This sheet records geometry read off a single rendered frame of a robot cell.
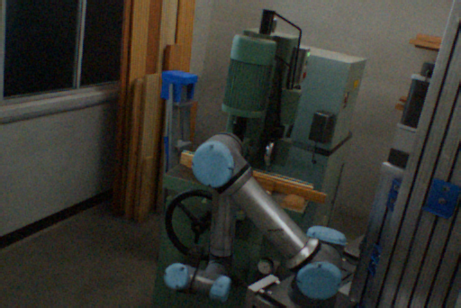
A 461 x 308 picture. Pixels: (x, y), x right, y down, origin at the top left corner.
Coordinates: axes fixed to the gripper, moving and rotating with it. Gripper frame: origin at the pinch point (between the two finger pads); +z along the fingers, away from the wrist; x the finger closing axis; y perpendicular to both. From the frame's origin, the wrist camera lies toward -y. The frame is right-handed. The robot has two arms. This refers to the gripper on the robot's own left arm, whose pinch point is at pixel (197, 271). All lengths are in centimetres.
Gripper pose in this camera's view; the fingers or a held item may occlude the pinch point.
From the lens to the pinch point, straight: 189.6
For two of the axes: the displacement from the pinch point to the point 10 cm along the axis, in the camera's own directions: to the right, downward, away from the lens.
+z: 1.1, 2.3, 9.7
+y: -2.4, 9.5, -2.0
